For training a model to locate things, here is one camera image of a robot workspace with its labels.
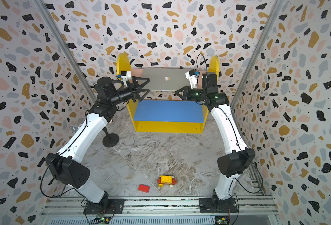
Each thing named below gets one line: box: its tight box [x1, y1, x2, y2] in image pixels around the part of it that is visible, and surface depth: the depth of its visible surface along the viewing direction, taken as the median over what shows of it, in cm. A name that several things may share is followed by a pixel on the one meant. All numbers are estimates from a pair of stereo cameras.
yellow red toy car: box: [156, 174, 178, 188], surface depth 80 cm
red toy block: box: [137, 184, 151, 194], surface depth 81 cm
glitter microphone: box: [69, 124, 82, 133], surface depth 81 cm
